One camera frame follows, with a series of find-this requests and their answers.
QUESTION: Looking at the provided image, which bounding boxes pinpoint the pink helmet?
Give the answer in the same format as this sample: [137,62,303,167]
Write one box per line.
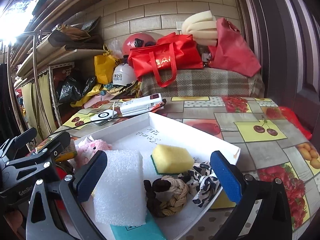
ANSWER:
[122,33,156,56]

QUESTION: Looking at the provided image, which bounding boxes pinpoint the white helmet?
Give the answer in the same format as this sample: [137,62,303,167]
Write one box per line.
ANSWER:
[112,63,137,86]

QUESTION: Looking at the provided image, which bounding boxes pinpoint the teal tissue pack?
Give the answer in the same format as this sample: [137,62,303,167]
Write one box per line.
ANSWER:
[110,211,166,240]

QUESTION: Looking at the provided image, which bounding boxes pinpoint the red glossy tote bag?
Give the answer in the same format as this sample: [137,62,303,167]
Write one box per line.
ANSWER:
[127,33,203,88]

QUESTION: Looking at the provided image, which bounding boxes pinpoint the cream foam roll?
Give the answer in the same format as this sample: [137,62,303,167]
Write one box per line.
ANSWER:
[181,10,218,46]

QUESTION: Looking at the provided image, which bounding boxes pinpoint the black cable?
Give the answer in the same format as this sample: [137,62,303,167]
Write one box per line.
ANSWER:
[43,98,168,140]

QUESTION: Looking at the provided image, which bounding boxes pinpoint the metal clothes rail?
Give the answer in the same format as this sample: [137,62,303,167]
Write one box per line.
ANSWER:
[7,30,52,134]

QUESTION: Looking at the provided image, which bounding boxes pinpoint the yellow sponge piece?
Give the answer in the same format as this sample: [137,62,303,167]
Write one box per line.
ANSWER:
[211,190,236,209]

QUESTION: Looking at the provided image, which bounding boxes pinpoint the plaid covered bench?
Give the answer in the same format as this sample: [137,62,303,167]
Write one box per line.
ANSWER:
[139,68,265,98]

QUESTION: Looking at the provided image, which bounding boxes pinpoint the white shallow tray box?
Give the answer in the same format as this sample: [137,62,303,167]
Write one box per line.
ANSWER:
[72,113,240,239]

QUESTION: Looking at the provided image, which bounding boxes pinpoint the black white scrunchie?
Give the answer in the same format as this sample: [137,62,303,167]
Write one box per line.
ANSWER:
[178,161,221,207]

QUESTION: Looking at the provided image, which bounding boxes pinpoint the wooden shelf rack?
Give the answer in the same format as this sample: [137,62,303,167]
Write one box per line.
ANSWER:
[14,35,104,140]

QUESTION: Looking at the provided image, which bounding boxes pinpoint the white round charger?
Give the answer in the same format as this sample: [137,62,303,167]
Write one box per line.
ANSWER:
[90,109,118,126]

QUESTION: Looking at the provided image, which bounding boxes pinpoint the brown wooden door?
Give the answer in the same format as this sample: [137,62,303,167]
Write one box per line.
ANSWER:
[236,0,319,139]

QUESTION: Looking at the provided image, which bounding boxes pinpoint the fruit print tablecloth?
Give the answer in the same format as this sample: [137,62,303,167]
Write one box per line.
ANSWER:
[35,96,320,240]

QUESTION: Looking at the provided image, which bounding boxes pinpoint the pink pig plush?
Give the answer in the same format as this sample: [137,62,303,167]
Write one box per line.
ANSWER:
[74,137,112,168]

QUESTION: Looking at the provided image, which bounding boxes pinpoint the brown paper bag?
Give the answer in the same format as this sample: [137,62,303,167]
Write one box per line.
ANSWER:
[48,16,104,50]

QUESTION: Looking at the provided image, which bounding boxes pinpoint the person's left hand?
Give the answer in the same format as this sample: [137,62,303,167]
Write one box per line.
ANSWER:
[4,210,23,233]

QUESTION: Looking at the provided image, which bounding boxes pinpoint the brown braided hair ties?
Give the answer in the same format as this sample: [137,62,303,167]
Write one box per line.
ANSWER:
[143,175,190,218]

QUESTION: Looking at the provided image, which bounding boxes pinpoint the red plastic bag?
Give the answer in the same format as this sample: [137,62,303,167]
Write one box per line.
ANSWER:
[279,106,312,140]

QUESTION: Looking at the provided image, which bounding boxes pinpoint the white power bank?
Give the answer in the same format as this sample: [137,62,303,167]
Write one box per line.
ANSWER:
[120,93,163,116]

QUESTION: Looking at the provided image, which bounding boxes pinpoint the white foam block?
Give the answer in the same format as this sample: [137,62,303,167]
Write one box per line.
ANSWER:
[93,150,147,226]

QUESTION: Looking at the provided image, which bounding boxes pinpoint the dark red fabric bag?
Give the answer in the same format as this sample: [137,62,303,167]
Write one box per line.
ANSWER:
[208,18,261,77]

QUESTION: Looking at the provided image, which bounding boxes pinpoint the red plush toy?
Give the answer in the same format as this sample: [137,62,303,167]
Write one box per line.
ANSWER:
[55,166,67,210]

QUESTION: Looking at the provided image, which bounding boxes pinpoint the yellow shopping bag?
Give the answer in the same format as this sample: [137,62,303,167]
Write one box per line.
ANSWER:
[94,44,120,85]

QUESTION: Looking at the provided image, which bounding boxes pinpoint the yellow tissue pack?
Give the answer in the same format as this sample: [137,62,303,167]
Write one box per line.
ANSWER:
[31,136,78,163]

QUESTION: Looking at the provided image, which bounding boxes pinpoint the yellow green scrub sponge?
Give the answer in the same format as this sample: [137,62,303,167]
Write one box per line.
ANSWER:
[151,144,195,174]

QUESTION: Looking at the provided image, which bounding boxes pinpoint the black plastic bag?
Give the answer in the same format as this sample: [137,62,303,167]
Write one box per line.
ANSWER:
[56,76,96,103]

